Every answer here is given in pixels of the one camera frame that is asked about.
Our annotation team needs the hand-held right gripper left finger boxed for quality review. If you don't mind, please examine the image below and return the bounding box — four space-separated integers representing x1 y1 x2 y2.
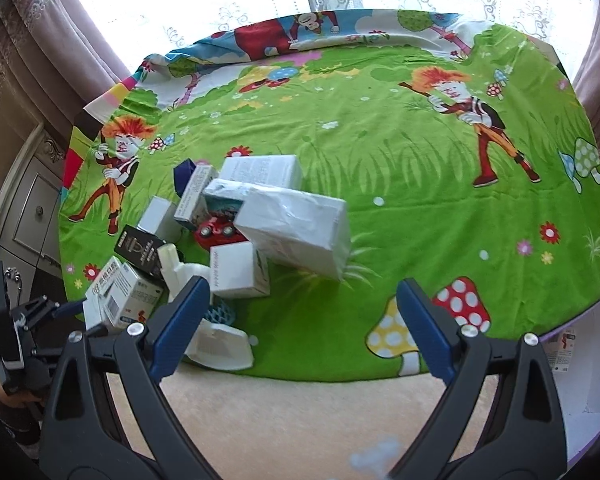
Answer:
39 276 216 480

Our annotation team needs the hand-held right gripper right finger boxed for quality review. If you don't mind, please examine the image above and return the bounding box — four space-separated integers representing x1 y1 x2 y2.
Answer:
387 277 568 480

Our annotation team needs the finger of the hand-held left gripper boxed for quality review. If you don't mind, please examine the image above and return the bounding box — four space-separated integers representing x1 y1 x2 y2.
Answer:
22 342 61 361
11 297 87 331

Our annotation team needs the white medicine box red figure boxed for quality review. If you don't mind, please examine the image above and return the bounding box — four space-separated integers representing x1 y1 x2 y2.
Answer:
84 255 165 335

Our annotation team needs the plastic-wrapped toothpaste box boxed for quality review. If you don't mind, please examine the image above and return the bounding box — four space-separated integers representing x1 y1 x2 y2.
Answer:
202 179 251 222

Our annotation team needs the purple storage box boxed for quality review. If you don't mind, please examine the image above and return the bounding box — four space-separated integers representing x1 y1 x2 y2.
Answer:
540 295 600 466

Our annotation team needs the person's left forearm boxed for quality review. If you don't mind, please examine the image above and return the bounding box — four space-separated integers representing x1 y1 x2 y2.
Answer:
0 377 43 448

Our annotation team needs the white flat plastic container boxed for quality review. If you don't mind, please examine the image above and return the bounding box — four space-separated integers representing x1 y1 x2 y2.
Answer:
182 319 255 372

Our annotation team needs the white plastic bottle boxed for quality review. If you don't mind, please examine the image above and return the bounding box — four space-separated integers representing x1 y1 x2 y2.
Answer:
157 241 211 311

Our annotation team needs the white square box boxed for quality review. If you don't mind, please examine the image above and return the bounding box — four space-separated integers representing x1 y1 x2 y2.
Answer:
208 241 272 299

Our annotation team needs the black box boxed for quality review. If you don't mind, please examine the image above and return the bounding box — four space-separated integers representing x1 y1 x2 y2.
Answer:
113 224 175 281

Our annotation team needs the red toy car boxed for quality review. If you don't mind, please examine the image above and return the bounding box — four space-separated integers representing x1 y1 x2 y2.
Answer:
194 214 247 249

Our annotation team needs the cream bedside cabinet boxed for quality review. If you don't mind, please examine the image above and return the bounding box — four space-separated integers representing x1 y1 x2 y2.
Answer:
0 125 68 281

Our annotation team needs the small plain white box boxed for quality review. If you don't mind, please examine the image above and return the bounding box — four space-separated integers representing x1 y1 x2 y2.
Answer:
139 196 182 242

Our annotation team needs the narrow white box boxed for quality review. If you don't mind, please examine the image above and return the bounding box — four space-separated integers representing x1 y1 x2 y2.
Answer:
174 165 219 232

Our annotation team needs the small box with red label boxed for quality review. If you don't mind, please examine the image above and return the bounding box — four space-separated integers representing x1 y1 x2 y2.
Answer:
555 329 579 374

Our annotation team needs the dark blue box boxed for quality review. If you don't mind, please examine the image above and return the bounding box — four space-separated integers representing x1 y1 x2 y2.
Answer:
173 159 197 197

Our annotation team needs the green cartoon printed blanket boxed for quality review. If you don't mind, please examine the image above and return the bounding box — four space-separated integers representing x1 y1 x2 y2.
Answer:
60 7 600 381

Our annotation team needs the large white plastic-wrapped box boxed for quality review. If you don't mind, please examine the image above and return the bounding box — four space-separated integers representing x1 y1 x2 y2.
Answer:
235 185 352 282

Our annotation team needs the white box with grey text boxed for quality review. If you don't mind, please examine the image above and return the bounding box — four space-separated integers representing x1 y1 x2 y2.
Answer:
219 154 303 194

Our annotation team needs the pink patterned curtain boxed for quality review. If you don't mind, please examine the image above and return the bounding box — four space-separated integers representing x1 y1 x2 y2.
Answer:
570 0 600 161
0 0 131 126

